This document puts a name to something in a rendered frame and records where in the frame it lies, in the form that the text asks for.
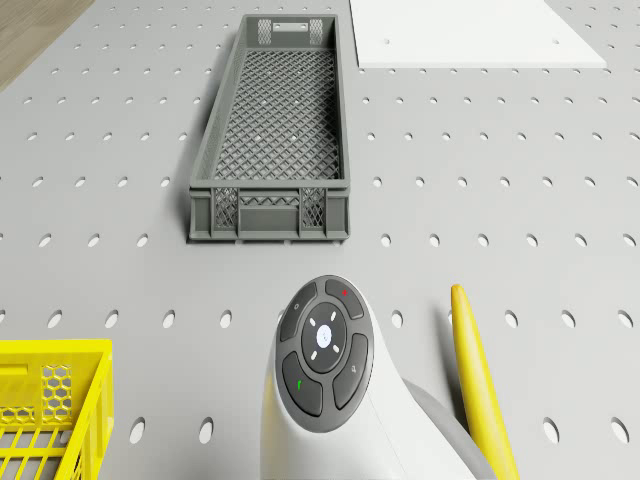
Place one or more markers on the white board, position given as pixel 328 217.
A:
pixel 465 35

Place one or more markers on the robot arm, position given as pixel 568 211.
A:
pixel 325 400

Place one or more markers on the yellow basket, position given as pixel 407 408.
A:
pixel 95 390

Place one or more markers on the dark grey basket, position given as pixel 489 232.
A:
pixel 270 222

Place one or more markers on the banana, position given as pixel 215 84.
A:
pixel 475 370

